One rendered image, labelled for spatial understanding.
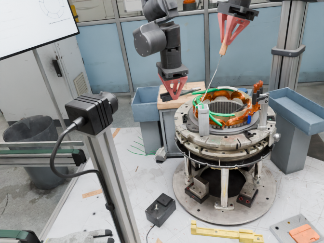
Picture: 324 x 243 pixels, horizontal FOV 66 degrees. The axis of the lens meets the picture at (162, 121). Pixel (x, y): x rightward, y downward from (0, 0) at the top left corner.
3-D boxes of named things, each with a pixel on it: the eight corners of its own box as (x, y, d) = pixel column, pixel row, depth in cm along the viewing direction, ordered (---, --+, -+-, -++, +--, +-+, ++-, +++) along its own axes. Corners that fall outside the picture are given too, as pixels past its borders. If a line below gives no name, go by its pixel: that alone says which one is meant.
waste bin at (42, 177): (22, 193, 218) (-9, 141, 189) (44, 164, 249) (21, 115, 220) (61, 194, 212) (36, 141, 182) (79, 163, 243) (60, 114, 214)
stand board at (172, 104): (157, 109, 101) (156, 104, 100) (161, 89, 117) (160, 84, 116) (208, 106, 99) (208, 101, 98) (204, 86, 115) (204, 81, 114)
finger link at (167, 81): (166, 105, 71) (163, 74, 66) (159, 95, 77) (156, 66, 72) (189, 100, 73) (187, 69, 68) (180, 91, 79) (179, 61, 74)
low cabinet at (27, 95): (98, 105, 346) (72, 12, 283) (83, 128, 300) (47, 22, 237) (32, 108, 363) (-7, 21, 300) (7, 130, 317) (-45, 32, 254)
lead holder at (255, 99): (252, 105, 66) (253, 93, 65) (248, 98, 70) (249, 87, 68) (266, 103, 66) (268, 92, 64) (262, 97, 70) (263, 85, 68)
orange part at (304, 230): (300, 247, 73) (301, 245, 72) (288, 233, 77) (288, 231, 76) (319, 238, 74) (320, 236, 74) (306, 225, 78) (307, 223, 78)
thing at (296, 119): (320, 181, 94) (340, 116, 79) (295, 189, 92) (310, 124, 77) (278, 144, 115) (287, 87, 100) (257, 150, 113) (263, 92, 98)
